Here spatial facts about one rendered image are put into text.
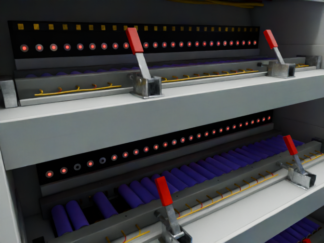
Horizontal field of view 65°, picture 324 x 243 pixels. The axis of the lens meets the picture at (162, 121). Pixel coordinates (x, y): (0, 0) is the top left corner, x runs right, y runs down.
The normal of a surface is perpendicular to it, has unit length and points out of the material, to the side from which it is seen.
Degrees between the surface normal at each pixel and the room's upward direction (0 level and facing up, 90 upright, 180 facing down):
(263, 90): 110
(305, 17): 90
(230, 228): 20
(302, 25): 90
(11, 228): 90
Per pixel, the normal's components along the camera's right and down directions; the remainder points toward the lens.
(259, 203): -0.01, -0.95
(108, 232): 0.53, 0.25
